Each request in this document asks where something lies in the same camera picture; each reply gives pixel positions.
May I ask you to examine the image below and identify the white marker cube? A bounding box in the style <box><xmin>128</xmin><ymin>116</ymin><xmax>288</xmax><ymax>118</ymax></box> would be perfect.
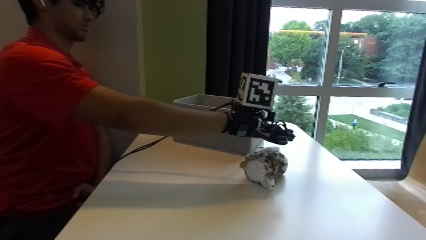
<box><xmin>236</xmin><ymin>72</ymin><xmax>280</xmax><ymax>111</ymax></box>

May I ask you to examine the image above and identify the grey storage box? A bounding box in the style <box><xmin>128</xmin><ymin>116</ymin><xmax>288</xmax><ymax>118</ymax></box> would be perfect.
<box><xmin>172</xmin><ymin>94</ymin><xmax>265</xmax><ymax>156</ymax></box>

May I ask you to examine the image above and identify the dark curtain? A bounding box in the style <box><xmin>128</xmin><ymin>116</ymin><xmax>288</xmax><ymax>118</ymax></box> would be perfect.
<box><xmin>205</xmin><ymin>0</ymin><xmax>273</xmax><ymax>98</ymax></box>
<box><xmin>397</xmin><ymin>39</ymin><xmax>426</xmax><ymax>179</ymax></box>

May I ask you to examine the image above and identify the the person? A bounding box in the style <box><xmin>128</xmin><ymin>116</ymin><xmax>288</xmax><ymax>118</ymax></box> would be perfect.
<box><xmin>0</xmin><ymin>0</ymin><xmax>231</xmax><ymax>240</ymax></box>

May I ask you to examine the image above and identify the white window frame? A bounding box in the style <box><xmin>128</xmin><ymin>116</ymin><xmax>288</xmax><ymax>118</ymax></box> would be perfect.
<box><xmin>265</xmin><ymin>0</ymin><xmax>426</xmax><ymax>179</ymax></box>

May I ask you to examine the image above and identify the black cable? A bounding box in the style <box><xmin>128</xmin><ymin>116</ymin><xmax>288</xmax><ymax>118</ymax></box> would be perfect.
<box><xmin>116</xmin><ymin>100</ymin><xmax>235</xmax><ymax>163</ymax></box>

